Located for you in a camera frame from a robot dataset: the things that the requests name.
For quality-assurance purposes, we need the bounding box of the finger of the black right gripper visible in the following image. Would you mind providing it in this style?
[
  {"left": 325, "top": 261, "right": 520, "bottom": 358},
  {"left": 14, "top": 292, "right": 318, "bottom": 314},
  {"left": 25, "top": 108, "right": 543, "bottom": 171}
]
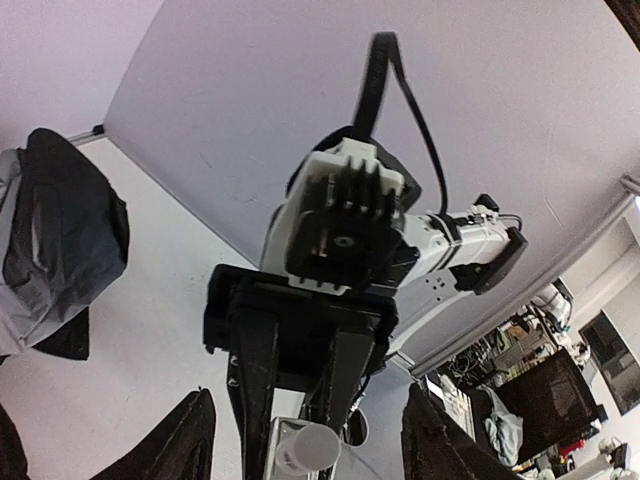
[
  {"left": 307, "top": 332, "right": 374, "bottom": 434},
  {"left": 228, "top": 309, "right": 278, "bottom": 479}
]

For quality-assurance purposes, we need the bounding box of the white nail polish cap brush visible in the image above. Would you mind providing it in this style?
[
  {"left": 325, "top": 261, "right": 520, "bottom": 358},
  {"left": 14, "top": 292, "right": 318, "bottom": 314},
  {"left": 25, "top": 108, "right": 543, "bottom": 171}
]
[{"left": 291, "top": 424, "right": 342, "bottom": 475}]

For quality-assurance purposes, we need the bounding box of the black grey jacket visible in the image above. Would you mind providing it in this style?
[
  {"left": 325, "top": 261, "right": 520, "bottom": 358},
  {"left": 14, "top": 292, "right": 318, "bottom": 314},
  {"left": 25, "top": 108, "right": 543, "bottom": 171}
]
[{"left": 1, "top": 128, "right": 130, "bottom": 361}]

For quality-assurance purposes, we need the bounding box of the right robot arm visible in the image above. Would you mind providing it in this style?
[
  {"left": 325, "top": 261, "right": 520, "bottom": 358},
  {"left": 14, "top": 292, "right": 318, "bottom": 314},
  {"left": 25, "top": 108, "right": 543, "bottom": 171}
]
[{"left": 203, "top": 126, "right": 527, "bottom": 479}]

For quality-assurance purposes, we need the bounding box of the black right camera cable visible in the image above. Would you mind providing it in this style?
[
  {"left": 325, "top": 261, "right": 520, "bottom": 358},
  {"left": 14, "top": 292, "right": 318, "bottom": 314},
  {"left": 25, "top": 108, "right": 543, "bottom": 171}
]
[{"left": 352, "top": 30, "right": 451, "bottom": 216}]

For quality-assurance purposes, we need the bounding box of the black monitor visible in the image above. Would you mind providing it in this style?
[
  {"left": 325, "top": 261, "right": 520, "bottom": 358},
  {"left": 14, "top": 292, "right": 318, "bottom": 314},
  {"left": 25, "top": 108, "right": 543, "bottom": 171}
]
[{"left": 496, "top": 350, "right": 599, "bottom": 464}]

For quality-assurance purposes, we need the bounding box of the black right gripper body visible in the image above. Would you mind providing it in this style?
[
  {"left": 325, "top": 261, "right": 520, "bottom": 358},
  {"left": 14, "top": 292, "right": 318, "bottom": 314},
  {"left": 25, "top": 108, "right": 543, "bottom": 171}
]
[{"left": 203, "top": 264, "right": 398, "bottom": 390}]

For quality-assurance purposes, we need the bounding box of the cluttered background shelf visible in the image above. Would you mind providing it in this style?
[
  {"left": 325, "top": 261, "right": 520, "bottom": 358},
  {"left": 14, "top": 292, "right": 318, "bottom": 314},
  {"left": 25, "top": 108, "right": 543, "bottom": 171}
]
[{"left": 424, "top": 279, "right": 640, "bottom": 480}]

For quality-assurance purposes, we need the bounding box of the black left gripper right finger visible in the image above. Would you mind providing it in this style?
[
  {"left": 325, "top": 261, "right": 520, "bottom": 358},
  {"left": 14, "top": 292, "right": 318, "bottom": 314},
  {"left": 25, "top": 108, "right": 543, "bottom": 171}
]
[{"left": 401, "top": 382, "right": 518, "bottom": 480}]

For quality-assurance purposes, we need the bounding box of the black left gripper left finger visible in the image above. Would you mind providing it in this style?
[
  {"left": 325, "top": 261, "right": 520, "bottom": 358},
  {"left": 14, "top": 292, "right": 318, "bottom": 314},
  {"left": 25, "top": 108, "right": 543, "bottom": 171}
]
[{"left": 97, "top": 389, "right": 216, "bottom": 480}]

